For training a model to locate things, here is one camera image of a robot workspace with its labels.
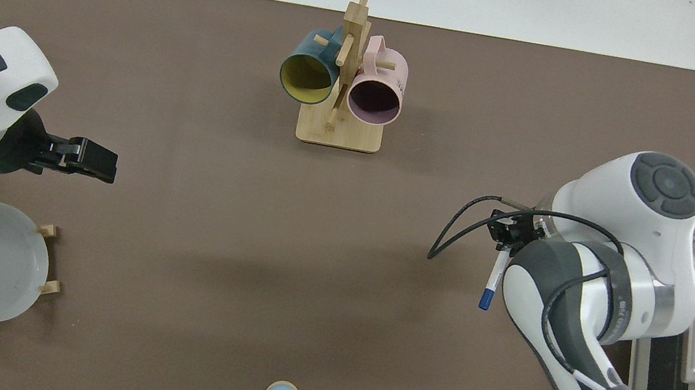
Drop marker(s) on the white marker with blue cap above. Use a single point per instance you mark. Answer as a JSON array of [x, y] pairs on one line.
[[493, 281]]

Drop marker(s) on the pink cup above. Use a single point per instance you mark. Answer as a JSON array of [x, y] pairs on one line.
[[390, 76]]

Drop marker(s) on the wooden cup stand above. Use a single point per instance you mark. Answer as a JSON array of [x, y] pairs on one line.
[[337, 134]]

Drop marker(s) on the brown table cloth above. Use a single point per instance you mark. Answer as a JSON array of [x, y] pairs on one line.
[[242, 241]]

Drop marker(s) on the dark teal cup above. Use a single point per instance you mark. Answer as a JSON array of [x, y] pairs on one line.
[[304, 49]]

